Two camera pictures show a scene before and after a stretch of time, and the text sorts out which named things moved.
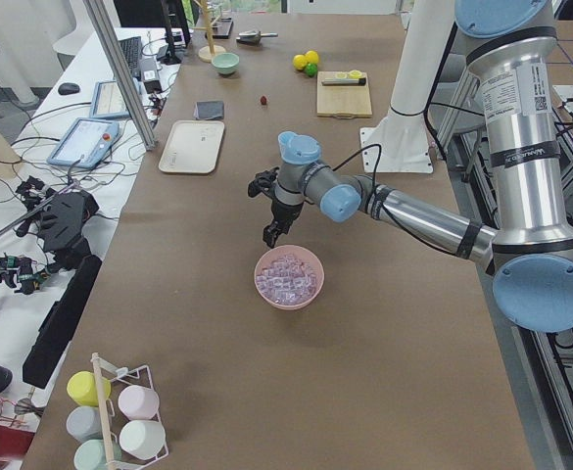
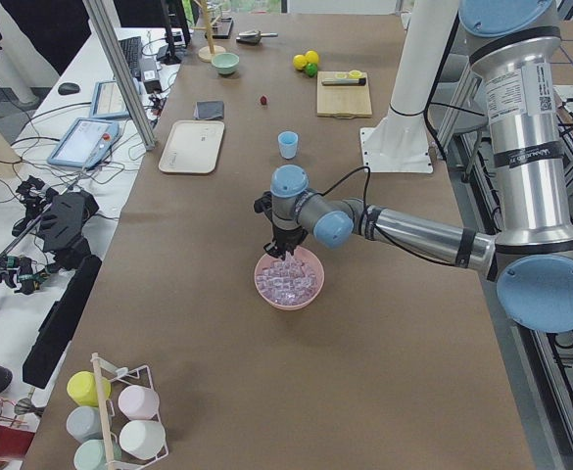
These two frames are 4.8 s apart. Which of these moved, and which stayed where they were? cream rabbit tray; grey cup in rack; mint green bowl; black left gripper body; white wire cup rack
Moved: black left gripper body
Stayed: white wire cup rack; mint green bowl; grey cup in rack; cream rabbit tray
